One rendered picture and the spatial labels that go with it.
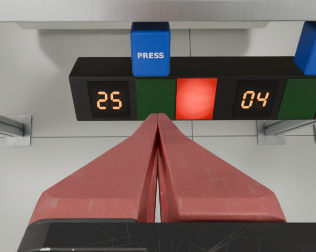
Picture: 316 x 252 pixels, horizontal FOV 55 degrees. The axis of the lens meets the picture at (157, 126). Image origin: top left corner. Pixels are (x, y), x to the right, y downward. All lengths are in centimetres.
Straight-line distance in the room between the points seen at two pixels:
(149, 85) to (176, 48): 74
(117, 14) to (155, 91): 7
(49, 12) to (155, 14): 6
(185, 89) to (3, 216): 82
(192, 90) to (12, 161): 80
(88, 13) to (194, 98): 10
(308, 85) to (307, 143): 74
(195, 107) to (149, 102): 4
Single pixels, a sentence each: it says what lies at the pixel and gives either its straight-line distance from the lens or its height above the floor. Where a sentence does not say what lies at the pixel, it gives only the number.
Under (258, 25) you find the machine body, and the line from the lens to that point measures 94.
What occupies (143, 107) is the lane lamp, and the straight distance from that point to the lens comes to 23.
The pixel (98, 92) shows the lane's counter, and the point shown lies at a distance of 23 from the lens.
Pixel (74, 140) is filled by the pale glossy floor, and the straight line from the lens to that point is 92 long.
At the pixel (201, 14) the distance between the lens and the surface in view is 17.
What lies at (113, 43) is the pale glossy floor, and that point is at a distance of 97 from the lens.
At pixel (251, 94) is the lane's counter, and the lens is 24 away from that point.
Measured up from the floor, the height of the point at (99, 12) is 73.
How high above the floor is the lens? 88
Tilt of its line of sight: 81 degrees down
